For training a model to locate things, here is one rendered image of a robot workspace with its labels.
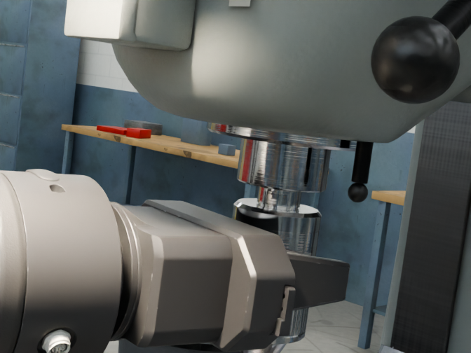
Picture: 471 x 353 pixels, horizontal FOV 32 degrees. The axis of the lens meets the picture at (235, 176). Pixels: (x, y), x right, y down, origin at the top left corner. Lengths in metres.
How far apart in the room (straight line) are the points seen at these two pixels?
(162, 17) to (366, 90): 0.09
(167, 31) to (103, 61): 7.47
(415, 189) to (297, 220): 0.41
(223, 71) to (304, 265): 0.12
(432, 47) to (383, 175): 5.21
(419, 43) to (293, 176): 0.15
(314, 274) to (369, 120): 0.09
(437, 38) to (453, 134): 0.52
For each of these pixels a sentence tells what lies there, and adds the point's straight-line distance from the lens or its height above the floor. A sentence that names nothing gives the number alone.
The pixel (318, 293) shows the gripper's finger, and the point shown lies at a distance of 0.42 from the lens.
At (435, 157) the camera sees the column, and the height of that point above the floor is 1.29.
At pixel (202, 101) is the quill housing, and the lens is 0.36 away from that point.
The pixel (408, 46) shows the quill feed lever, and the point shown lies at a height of 1.35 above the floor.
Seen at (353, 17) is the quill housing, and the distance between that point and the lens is 0.33.
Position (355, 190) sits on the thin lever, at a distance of 0.40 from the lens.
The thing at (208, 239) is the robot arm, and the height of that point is 1.26.
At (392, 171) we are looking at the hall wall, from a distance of 5.44.
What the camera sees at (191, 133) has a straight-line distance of 6.28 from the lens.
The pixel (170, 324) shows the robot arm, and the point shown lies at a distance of 0.36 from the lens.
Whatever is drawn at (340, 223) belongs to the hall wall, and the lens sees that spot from 5.69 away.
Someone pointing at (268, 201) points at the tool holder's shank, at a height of 1.27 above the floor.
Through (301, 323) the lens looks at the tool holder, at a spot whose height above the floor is 1.21.
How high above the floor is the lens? 1.33
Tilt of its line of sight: 6 degrees down
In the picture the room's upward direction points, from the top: 7 degrees clockwise
